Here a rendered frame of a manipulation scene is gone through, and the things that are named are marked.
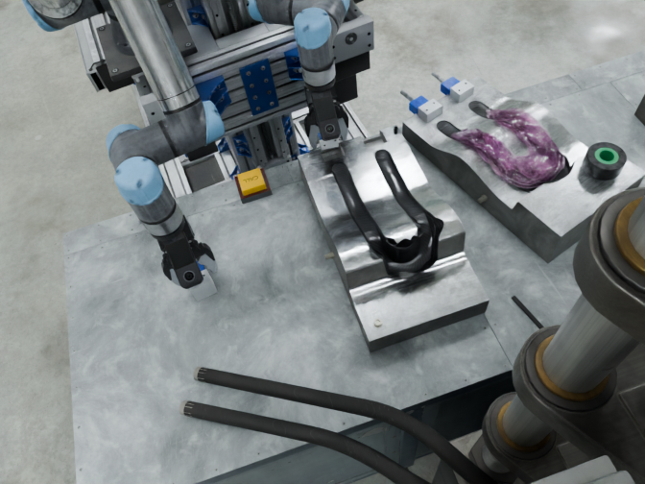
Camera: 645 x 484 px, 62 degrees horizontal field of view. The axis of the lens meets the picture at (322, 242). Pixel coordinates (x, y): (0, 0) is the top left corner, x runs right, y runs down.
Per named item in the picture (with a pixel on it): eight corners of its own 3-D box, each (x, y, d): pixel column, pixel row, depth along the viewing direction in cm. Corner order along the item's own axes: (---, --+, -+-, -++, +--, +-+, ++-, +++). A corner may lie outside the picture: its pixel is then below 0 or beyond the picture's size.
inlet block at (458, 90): (424, 84, 149) (425, 69, 145) (439, 77, 150) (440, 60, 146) (458, 110, 143) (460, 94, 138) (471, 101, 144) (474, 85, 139)
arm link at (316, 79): (337, 68, 118) (300, 76, 117) (339, 84, 121) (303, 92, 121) (330, 47, 122) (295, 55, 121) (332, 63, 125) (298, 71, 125)
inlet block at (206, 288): (180, 258, 130) (173, 246, 126) (200, 250, 131) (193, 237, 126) (197, 302, 123) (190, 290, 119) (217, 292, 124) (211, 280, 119)
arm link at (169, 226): (181, 214, 100) (139, 232, 99) (189, 228, 104) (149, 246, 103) (170, 186, 104) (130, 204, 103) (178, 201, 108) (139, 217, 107)
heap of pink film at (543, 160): (443, 139, 134) (445, 116, 127) (496, 106, 138) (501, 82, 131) (522, 205, 121) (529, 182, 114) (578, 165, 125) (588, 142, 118)
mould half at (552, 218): (401, 136, 144) (402, 105, 134) (475, 90, 150) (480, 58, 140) (547, 264, 119) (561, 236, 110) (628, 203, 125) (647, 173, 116)
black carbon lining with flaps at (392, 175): (328, 171, 131) (324, 144, 123) (391, 152, 132) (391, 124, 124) (380, 291, 112) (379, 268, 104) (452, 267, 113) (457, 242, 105)
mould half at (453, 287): (301, 179, 139) (294, 143, 128) (396, 149, 141) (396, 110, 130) (370, 352, 112) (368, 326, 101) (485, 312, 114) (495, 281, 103)
